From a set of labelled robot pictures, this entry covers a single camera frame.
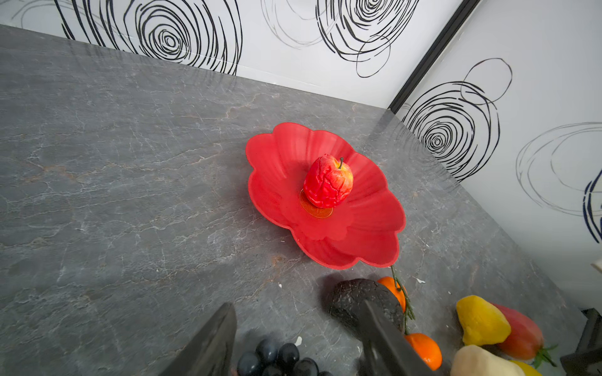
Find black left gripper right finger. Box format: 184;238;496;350
358;301;435;376

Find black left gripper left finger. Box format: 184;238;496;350
160;302;237;376

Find small yellow fake pear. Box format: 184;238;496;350
456;295;511;346

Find red fake apple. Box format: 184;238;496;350
304;154;354;208

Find yellow fake lemon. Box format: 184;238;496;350
511;360;542;376

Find lower orange fake tangerine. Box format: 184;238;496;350
405;333;443;371

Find orange fake tangerine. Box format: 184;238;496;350
378;277;407;313
405;333;443;371

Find dark fake grape bunch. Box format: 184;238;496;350
231;338;332;376

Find dark fake avocado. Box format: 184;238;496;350
327;278;404;335

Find upper orange fake tangerine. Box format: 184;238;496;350
378;277;407;313

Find red flower-shaped fruit bowl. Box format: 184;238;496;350
246;122;406;269

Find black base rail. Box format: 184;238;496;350
561;309;601;376

